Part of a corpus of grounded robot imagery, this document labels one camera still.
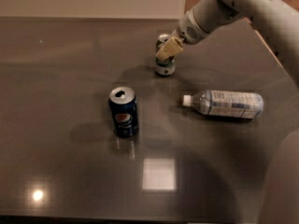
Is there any blue Pepsi can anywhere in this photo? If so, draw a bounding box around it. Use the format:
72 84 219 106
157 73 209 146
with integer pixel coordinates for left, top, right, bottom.
108 87 138 138

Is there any clear plastic water bottle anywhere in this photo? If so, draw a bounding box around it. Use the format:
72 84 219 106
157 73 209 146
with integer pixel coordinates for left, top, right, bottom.
181 90 263 119

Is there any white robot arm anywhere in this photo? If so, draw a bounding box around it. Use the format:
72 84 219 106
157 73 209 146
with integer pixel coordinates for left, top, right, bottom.
156 0 299 224

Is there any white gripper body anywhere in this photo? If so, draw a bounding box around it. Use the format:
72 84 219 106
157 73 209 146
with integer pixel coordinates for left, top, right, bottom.
177 9 208 45

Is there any white green 7up can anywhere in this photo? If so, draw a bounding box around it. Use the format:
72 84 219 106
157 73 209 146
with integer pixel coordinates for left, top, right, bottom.
156 34 175 77

